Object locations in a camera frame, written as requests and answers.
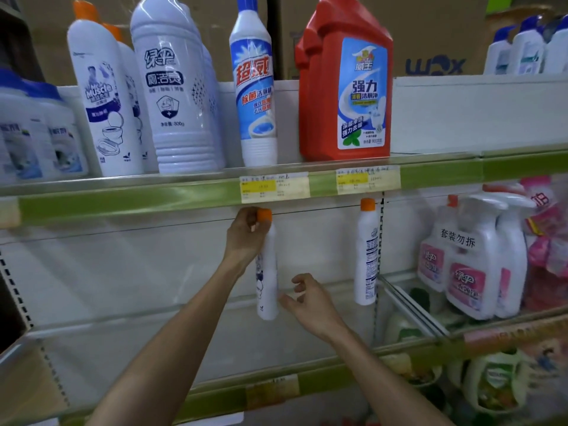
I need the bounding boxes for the person's right hand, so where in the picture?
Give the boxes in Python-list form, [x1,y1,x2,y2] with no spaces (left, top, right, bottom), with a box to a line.
[278,273,349,344]

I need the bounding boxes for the person's left hand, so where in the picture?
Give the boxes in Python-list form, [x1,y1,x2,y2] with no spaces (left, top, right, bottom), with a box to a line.
[221,206,272,273]

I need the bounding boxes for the green-edged glass shelf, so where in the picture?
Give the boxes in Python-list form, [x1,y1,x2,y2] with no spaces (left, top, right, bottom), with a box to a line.
[0,153,485,229]

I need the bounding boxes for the blue-label bottle shelf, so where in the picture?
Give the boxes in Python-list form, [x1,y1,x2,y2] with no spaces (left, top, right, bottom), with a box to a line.
[229,0,279,167]

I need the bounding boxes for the green-edged metal shelf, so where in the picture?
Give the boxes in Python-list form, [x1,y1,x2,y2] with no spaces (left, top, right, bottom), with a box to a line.
[0,279,444,426]
[390,144,568,189]
[381,270,568,358]

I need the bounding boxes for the blue-capped drain cleaner jar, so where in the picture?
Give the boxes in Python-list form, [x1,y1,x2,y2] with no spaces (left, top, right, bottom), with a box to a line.
[0,68,59,185]
[26,82,88,179]

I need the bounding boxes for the person's left forearm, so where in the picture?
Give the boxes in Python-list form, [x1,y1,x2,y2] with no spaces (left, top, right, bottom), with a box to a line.
[86,257,249,426]

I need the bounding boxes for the person's right forearm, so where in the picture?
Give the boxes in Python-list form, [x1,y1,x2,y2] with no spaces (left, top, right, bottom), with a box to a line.
[328,323,456,426]

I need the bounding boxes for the yellow price tag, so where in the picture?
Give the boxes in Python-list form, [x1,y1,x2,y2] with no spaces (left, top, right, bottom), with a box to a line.
[245,375,301,409]
[335,165,402,195]
[0,197,22,230]
[239,172,311,204]

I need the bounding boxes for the white bottles with pink labels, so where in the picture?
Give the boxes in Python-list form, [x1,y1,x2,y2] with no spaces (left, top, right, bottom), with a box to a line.
[417,183,538,321]

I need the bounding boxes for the green and white jugs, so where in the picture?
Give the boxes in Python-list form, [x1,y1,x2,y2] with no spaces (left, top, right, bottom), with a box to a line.
[383,312,531,415]

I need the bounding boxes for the group of pink refill pouches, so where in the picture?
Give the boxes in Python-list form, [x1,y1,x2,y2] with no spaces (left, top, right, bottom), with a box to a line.
[521,175,568,311]

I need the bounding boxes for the white gondola shelving unit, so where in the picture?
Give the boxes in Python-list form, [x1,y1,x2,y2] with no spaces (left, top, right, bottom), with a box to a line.
[0,74,568,413]

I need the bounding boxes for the plain cardboard box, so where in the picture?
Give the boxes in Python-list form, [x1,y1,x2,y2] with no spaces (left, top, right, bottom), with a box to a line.
[17,0,269,87]

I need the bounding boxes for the cardboard box with green stripe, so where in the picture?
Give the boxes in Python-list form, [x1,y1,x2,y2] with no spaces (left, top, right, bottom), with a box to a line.
[279,0,491,80]

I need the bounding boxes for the dark wooden cubby shelving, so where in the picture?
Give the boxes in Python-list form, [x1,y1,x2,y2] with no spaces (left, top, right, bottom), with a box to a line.
[0,0,45,83]

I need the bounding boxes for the row of blue-capped white bottles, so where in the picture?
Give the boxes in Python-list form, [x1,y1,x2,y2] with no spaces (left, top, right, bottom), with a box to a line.
[482,14,568,76]

